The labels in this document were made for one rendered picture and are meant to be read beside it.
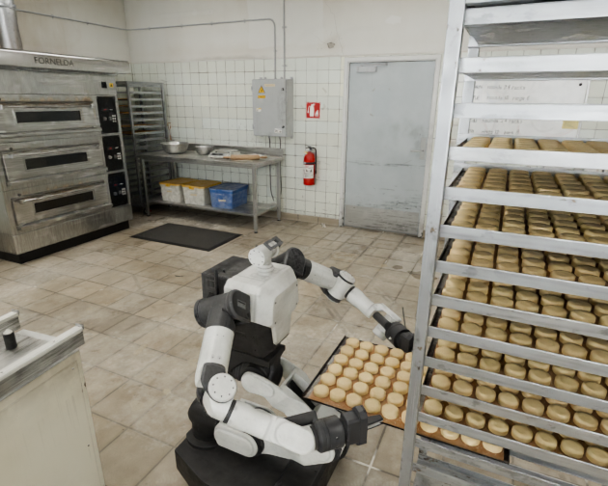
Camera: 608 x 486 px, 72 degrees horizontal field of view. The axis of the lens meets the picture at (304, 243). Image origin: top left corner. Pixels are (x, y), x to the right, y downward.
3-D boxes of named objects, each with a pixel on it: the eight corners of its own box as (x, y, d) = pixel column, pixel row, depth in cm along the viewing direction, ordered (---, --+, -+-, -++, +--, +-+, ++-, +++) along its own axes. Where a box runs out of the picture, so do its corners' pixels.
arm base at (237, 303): (196, 336, 133) (189, 300, 135) (220, 330, 145) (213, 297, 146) (235, 326, 127) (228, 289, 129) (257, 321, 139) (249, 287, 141)
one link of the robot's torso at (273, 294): (193, 356, 156) (186, 267, 144) (244, 315, 185) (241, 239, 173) (262, 379, 144) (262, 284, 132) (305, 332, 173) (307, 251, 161)
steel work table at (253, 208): (143, 216, 604) (134, 147, 572) (177, 205, 666) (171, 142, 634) (257, 233, 528) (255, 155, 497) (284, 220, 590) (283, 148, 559)
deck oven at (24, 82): (31, 271, 411) (-18, 45, 346) (-41, 252, 459) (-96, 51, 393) (149, 229, 545) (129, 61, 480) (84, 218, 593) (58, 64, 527)
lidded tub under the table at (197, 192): (180, 202, 583) (179, 184, 575) (202, 197, 623) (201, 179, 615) (204, 206, 568) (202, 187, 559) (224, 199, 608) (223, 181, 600)
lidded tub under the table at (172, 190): (158, 200, 600) (156, 182, 591) (181, 194, 639) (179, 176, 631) (179, 202, 583) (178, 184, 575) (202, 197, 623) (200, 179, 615)
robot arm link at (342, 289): (364, 317, 186) (332, 288, 193) (377, 299, 183) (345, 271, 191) (355, 321, 177) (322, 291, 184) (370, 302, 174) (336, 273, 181)
